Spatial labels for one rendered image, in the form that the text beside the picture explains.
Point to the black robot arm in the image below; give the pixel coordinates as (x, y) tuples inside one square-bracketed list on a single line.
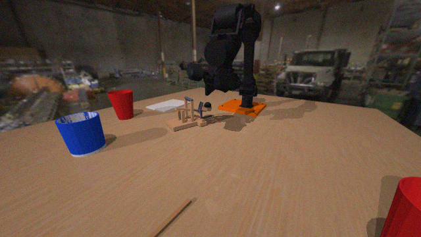
[(228, 30)]

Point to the blue cup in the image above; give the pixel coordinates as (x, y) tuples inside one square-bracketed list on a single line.
[(82, 133)]

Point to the white flat rectangular sheet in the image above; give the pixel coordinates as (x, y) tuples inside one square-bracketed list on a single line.
[(166, 106)]

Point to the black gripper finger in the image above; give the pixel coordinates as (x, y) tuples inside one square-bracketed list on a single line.
[(211, 90), (207, 86)]

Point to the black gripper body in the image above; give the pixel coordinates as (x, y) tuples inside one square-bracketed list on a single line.
[(195, 72)]

